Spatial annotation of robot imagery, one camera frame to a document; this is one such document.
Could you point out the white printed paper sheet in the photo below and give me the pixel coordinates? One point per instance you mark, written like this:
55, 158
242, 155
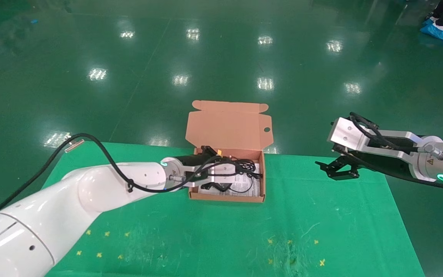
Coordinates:
254, 184

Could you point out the open brown cardboard box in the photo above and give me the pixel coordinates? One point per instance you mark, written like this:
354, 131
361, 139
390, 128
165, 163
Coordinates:
225, 127

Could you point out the blue shoe cover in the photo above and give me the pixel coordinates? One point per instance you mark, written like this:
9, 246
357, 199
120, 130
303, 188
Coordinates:
431, 18
438, 32

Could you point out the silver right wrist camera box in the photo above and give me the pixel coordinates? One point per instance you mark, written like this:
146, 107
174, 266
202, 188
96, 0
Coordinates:
346, 134

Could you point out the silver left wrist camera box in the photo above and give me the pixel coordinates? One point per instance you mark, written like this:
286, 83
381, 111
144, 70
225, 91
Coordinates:
223, 169

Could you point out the metal binder clip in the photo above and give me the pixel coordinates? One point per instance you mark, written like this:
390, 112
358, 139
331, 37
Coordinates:
73, 145

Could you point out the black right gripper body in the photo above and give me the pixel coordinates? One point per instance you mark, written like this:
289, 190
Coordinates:
383, 165

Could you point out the green table mat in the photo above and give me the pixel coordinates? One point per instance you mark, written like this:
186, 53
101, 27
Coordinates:
244, 231

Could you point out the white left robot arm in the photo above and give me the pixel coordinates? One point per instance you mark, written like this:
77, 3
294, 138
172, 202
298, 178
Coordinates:
52, 215

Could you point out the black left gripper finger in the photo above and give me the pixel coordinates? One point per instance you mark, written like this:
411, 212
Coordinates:
210, 150
217, 187

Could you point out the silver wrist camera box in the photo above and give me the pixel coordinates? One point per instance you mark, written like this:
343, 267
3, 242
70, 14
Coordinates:
346, 134
223, 169

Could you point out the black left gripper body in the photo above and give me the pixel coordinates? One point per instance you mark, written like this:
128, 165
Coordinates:
190, 161

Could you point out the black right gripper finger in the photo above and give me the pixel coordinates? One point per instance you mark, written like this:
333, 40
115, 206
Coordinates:
331, 166
346, 175

